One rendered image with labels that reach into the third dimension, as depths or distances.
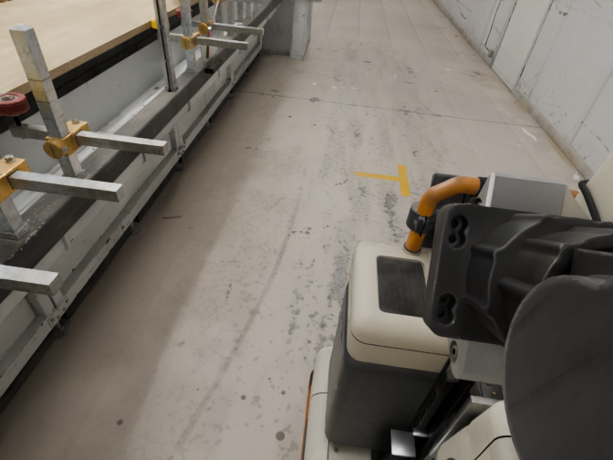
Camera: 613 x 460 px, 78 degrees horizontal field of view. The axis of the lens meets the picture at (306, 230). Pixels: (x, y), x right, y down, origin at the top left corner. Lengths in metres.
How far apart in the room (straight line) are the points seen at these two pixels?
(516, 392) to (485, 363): 0.12
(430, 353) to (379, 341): 0.09
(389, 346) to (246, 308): 1.08
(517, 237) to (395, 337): 0.49
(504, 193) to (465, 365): 0.12
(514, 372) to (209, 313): 1.59
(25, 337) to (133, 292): 0.44
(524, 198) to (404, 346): 0.48
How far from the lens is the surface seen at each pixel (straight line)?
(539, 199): 0.29
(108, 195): 0.95
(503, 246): 0.23
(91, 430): 1.57
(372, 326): 0.70
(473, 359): 0.30
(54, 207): 1.20
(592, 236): 0.22
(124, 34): 1.93
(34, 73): 1.17
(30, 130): 1.33
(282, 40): 4.98
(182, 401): 1.53
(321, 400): 1.20
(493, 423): 0.57
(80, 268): 1.80
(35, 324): 1.67
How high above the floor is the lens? 1.35
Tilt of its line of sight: 40 degrees down
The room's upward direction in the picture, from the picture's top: 6 degrees clockwise
